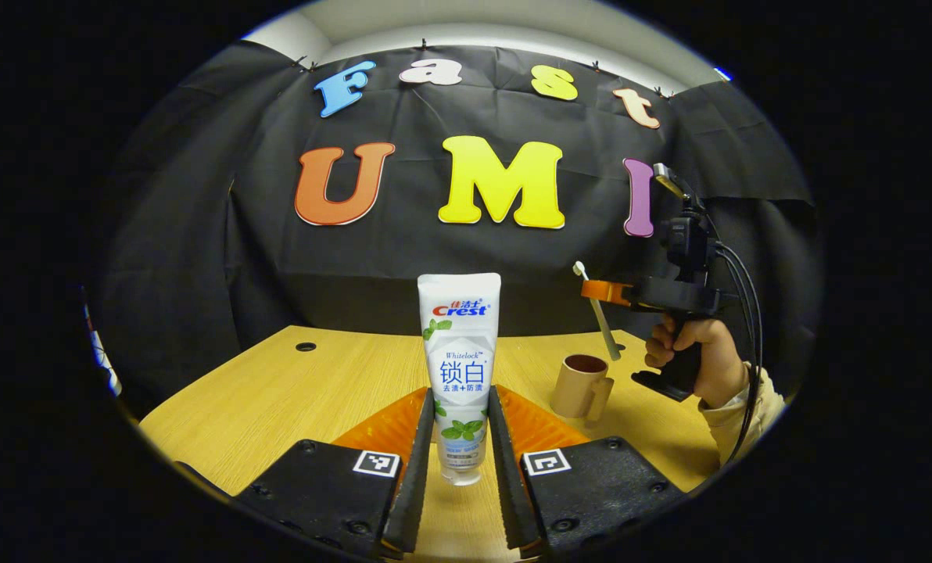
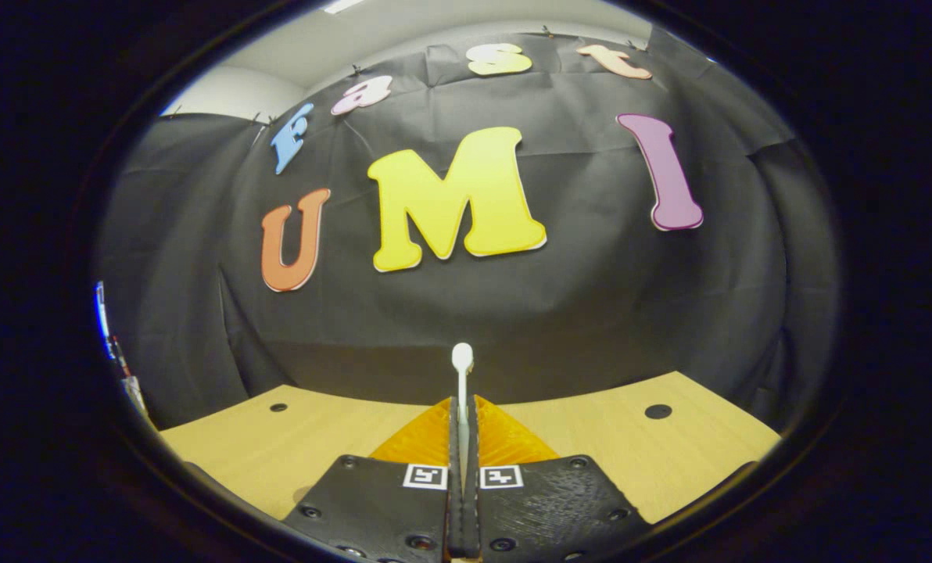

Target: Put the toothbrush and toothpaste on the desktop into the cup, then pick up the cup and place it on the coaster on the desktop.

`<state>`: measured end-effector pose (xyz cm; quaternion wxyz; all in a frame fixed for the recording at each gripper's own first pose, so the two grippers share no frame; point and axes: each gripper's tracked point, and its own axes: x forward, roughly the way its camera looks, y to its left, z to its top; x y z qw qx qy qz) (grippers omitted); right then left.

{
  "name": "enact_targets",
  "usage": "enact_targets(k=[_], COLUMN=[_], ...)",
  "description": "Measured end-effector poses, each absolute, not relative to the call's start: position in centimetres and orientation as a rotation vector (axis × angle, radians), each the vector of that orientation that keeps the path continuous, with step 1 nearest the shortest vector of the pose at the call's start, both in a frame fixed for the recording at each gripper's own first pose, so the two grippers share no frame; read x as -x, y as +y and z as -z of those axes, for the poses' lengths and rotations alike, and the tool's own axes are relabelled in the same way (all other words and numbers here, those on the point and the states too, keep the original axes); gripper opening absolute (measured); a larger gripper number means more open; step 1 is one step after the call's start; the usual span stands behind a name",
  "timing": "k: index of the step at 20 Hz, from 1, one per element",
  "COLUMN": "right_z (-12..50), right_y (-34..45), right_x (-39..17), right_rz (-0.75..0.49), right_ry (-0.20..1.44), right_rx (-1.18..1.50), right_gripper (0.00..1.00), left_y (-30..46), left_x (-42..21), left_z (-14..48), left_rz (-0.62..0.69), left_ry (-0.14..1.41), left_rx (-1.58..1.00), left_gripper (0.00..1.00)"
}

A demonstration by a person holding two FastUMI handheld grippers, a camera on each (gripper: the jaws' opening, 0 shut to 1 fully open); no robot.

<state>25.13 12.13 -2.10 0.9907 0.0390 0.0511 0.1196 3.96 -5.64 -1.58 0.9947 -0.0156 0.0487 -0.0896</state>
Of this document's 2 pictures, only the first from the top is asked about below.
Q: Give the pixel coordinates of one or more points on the wooden desktop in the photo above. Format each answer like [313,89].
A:
[294,399]

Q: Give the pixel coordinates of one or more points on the white toothpaste tube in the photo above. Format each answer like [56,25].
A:
[460,367]

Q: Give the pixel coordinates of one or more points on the white toothbrush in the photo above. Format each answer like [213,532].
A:
[603,324]

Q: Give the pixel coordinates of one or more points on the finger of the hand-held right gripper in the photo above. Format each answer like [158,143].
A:
[605,292]

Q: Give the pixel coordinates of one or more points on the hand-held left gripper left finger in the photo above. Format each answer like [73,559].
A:
[413,485]

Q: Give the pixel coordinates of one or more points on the beige cup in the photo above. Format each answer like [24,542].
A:
[577,391]

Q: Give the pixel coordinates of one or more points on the black backdrop cloth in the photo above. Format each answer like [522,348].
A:
[356,266]

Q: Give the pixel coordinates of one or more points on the white side table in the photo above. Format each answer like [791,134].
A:
[106,367]

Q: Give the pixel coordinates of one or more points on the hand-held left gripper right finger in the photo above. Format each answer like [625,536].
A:
[509,485]

